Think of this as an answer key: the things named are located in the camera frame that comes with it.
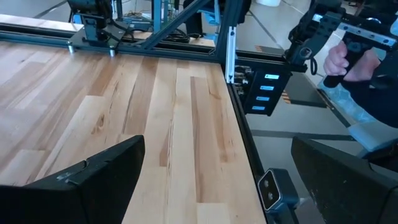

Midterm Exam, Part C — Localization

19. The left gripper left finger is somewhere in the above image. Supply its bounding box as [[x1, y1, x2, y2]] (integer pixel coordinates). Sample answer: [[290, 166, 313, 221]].
[[0, 134, 146, 224]]

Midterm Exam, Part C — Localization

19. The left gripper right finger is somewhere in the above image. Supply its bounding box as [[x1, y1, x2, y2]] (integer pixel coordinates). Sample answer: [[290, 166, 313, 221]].
[[291, 135, 398, 224]]

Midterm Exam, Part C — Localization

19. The person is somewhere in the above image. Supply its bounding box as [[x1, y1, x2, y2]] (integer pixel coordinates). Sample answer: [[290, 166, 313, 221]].
[[317, 46, 398, 156]]

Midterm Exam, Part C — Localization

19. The black floor plate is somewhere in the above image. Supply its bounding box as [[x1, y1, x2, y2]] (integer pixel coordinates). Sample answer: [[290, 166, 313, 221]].
[[281, 72, 329, 109]]

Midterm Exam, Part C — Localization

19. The black hub with blue lights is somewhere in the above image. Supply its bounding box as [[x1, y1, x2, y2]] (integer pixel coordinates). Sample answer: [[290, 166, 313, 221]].
[[233, 57, 293, 117]]

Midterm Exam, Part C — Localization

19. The person's hand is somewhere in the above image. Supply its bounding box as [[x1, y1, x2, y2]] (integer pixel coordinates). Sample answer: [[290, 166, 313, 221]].
[[323, 40, 382, 83]]

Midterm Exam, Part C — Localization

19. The black table-level camera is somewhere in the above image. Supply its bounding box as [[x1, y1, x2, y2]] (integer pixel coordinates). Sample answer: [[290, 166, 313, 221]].
[[257, 167, 300, 224]]

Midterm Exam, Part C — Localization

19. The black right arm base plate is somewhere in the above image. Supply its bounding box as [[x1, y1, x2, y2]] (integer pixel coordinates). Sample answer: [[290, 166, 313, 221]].
[[67, 20, 133, 54]]

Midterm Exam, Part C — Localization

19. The white metal bracket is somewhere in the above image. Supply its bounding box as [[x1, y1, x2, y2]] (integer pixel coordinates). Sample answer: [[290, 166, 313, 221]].
[[225, 26, 238, 85]]

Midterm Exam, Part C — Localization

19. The black aluminium table frame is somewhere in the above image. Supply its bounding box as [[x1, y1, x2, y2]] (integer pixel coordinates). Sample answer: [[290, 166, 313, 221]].
[[0, 0, 299, 224]]

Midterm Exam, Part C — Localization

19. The coiled black cable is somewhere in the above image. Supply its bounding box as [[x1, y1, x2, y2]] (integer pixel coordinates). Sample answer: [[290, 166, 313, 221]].
[[161, 27, 200, 43]]

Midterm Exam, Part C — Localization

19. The grey-blue metal table frame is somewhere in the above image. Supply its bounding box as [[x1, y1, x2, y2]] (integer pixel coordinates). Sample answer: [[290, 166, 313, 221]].
[[71, 0, 224, 35]]

